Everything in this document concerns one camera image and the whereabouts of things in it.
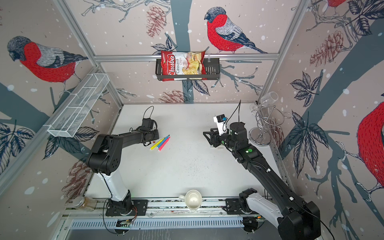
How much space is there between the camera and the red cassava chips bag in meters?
0.87

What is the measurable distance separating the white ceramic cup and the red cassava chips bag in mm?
642

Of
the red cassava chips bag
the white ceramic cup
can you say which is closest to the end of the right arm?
the white ceramic cup

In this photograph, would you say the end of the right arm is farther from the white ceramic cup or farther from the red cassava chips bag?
the red cassava chips bag

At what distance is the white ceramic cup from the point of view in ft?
2.32
